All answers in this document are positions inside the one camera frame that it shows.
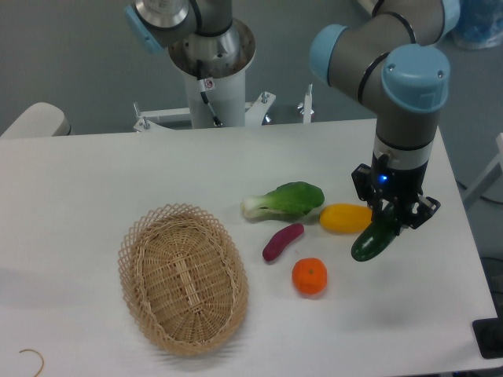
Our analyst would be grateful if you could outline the blue plastic bag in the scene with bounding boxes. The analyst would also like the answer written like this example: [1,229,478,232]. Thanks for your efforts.
[452,0,502,50]

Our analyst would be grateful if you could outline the tan rubber band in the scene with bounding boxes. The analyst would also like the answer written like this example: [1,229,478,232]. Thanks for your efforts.
[18,348,46,374]

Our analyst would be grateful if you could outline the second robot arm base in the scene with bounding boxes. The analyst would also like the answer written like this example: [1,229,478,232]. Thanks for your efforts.
[124,1,255,79]

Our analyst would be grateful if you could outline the white metal frame right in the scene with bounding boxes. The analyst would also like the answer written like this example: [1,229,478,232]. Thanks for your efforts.
[461,134,502,209]

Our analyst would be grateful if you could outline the green bok choy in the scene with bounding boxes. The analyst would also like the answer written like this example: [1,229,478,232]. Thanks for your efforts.
[240,181,325,220]

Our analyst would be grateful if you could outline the black device at table edge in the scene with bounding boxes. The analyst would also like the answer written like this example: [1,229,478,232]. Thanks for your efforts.
[472,317,502,360]

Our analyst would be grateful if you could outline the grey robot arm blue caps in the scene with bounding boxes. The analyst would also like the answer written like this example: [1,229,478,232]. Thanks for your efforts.
[309,1,461,232]

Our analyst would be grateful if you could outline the woven wicker basket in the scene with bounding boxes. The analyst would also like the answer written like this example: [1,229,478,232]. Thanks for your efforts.
[118,203,248,356]

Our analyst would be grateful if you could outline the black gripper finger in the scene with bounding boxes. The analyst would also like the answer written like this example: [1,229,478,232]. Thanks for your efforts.
[390,203,409,236]
[368,198,387,222]

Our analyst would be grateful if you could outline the white chair back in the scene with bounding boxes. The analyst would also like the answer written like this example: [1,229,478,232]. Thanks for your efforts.
[1,102,72,140]

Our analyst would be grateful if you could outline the black cable on pedestal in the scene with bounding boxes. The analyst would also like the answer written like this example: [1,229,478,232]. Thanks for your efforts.
[195,59,224,128]

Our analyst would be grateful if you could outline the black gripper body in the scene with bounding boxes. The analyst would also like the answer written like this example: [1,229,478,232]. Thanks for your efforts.
[351,137,440,229]

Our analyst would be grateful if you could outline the orange tangerine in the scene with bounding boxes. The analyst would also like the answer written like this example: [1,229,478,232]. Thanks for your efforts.
[292,258,328,295]

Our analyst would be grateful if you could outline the yellow bell pepper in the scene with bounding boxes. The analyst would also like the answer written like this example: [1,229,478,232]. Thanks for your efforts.
[319,203,372,234]

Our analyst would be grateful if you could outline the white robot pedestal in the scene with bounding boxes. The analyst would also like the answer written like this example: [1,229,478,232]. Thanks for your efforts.
[132,74,315,134]

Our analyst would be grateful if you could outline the purple sweet potato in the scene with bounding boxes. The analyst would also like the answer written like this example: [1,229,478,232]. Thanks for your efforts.
[263,223,304,262]

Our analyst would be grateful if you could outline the green cucumber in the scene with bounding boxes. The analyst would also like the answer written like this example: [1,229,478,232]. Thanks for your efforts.
[351,203,400,262]

